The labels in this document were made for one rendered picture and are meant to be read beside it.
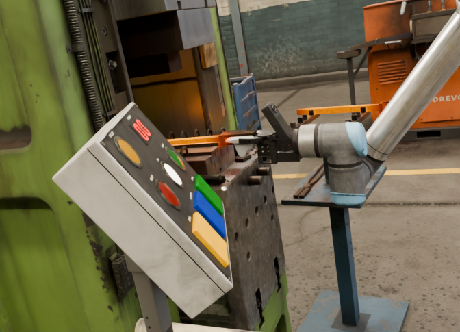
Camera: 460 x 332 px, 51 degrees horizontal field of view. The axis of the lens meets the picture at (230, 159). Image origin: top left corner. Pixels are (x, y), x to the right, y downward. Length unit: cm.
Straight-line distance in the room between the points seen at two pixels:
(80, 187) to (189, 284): 20
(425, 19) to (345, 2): 439
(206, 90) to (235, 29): 763
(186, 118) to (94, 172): 105
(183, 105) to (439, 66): 82
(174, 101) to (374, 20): 319
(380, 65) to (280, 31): 455
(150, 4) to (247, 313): 86
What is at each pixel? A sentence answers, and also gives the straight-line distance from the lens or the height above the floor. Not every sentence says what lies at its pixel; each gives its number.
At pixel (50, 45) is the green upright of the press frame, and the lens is 106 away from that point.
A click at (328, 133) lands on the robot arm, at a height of 101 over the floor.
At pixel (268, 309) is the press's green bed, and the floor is 44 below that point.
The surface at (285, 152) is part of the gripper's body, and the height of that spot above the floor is 96.
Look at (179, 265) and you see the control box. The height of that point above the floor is 101.
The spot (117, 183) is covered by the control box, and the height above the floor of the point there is 114.
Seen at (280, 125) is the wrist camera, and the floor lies 103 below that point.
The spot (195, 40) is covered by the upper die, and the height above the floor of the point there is 129.
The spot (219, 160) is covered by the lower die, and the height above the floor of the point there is 95.
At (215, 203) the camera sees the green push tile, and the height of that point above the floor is 100.
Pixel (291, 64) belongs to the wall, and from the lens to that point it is 901.
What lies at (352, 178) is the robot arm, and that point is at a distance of 127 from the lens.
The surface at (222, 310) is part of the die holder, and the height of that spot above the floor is 53.
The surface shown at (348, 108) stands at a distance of 193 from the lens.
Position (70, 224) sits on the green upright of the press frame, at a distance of 116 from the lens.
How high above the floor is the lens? 132
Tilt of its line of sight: 16 degrees down
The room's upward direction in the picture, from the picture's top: 10 degrees counter-clockwise
